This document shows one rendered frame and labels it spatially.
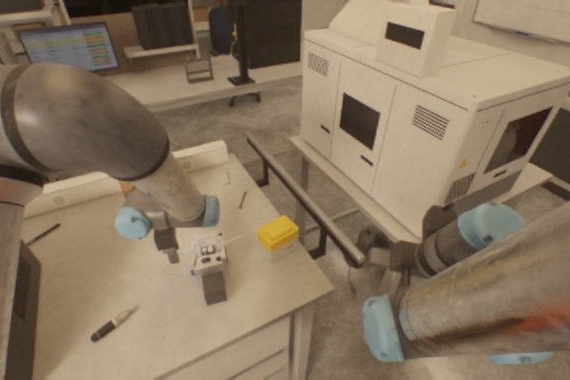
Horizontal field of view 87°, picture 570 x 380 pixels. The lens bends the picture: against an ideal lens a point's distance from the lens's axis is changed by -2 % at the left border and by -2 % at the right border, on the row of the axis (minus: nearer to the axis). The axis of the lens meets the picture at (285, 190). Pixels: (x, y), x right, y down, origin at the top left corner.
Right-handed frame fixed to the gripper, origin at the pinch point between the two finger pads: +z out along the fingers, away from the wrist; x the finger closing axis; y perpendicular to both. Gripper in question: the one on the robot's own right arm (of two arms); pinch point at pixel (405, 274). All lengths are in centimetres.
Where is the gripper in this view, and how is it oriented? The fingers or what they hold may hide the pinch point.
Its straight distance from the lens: 73.8
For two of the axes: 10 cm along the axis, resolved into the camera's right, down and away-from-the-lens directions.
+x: 9.8, 2.1, -0.5
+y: -2.1, 8.7, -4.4
